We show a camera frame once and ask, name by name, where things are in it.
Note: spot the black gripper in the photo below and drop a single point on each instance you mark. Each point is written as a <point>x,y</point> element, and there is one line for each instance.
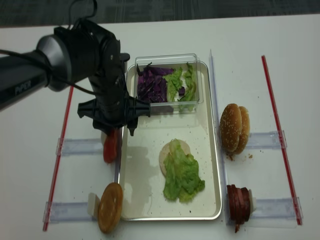
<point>113,107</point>

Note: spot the red tomato slice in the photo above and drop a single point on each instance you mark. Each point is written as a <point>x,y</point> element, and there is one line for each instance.
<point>110,147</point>

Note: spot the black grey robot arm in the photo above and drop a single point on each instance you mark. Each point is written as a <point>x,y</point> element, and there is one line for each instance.
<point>61,60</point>

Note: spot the white tomato stopper block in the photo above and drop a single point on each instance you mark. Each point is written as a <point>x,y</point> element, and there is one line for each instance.
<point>103,137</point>

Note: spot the green lettuce in box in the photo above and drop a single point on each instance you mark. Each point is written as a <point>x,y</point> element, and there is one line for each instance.
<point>181,85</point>

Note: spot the green lettuce leaf on tray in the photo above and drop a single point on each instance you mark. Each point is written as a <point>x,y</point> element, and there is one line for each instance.
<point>182,180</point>

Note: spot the stacked dark meat patties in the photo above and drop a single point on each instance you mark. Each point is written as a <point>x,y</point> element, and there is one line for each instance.
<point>239,201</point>

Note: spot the purple cabbage shreds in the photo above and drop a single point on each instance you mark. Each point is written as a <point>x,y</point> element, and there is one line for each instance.
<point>152,88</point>

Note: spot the pale bottom bun slice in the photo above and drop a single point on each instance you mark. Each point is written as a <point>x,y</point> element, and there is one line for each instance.
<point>166,150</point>

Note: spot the silver metal tray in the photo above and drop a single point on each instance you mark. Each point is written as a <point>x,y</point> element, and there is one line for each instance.
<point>140,175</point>

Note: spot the clear plastic salad box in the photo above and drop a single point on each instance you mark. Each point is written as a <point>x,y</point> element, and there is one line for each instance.
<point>174,61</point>

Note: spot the toasted brown bun half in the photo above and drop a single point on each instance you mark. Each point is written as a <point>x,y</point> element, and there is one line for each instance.
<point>110,208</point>

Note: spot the white bun stopper block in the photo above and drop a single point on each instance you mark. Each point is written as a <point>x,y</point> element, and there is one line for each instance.
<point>93,205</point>

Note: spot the sesame bun front half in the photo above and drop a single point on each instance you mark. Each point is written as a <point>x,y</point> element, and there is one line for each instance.
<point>230,127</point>

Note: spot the sesame bun half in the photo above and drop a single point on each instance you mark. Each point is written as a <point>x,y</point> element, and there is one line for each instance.
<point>245,132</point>
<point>230,127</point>

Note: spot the sesame bun rear half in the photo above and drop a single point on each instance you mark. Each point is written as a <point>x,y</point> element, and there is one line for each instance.
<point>245,132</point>

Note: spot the white patty stopper block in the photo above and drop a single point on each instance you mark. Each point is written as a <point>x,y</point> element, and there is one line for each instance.
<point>252,201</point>

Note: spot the left vertical clear rail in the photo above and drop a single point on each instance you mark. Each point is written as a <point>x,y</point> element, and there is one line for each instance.
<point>118,158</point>

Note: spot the left upper clear rail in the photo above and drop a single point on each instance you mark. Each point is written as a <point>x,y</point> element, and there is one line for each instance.
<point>91,146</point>

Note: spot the left lower clear rail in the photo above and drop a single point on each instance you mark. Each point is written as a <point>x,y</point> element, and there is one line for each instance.
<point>58,212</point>

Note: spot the left red strip rail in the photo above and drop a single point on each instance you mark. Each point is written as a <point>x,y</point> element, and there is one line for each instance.
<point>60,142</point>

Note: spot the red strip rail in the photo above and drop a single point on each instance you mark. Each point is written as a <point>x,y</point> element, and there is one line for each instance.
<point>299,218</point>
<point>60,142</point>

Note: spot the right upper clear rail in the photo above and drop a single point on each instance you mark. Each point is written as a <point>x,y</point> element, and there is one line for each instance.
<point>267,140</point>

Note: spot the right lower clear rail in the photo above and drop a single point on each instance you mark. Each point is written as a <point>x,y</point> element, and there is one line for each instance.
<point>280,208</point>

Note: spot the right red strip rail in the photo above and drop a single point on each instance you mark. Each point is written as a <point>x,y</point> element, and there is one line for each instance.
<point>299,218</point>

